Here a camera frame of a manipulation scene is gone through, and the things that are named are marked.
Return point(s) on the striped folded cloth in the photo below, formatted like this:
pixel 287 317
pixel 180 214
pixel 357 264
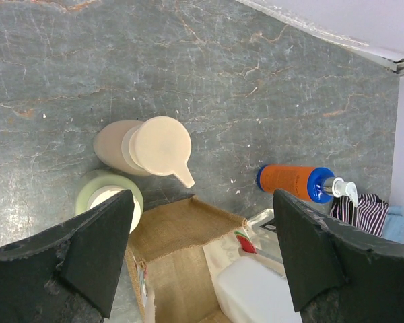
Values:
pixel 369 216

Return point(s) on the brown canvas tote bag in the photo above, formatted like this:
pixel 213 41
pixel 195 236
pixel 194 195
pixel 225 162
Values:
pixel 174 255

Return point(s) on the clear bottle grey cap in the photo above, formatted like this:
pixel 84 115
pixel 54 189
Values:
pixel 262 232

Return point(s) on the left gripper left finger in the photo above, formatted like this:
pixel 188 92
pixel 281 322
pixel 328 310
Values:
pixel 69 272

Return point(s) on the blue folded cloth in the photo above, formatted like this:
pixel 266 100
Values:
pixel 394 225

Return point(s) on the white bottle grey cap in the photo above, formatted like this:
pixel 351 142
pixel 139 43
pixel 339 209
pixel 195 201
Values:
pixel 247 291

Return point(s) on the orange bottle blue cap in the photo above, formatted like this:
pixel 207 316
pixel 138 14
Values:
pixel 309 183

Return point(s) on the clear bottle beige cap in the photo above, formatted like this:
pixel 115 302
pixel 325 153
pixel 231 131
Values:
pixel 99 185

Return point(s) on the white pump dispenser bottle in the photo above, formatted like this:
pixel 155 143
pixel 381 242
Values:
pixel 160 146

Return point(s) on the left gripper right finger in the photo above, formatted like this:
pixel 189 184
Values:
pixel 336 272

